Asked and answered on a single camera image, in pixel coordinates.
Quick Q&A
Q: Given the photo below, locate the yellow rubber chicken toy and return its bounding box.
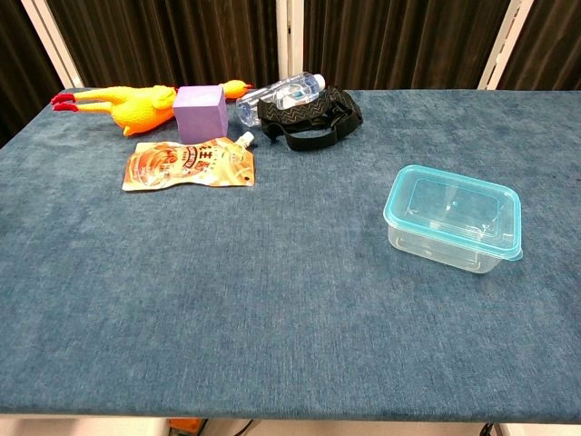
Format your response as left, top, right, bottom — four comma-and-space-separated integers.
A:
50, 79, 254, 137

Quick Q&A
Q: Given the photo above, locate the purple foam block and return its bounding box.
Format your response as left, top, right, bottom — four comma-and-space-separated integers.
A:
172, 84, 228, 144

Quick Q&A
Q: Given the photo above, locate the white slanted frame post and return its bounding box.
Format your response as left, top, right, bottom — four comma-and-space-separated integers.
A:
478, 0, 535, 91
20, 0, 85, 90

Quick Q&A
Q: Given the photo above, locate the orange spouted sauce pouch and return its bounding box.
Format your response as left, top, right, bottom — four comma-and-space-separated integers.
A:
121, 132, 257, 193

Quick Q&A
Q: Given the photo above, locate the orange object under table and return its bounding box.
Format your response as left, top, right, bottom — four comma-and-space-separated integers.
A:
167, 417, 204, 436

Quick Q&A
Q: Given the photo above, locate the clear plastic water bottle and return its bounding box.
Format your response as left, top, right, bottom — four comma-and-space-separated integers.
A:
235, 72, 327, 127

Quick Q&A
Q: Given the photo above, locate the teal transparent plastic container lid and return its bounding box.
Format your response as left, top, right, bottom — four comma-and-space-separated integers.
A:
382, 163, 525, 263

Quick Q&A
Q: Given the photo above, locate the dark brown curtain panel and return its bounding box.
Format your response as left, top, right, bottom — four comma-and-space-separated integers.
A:
497, 0, 581, 92
46, 0, 280, 90
302, 0, 513, 91
0, 0, 63, 149

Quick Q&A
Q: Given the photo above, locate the white upright frame post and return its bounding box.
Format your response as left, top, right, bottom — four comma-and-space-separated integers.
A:
275, 0, 306, 87

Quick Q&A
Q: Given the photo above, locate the black elastic headband strap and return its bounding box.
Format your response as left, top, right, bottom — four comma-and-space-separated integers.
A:
257, 86, 364, 153

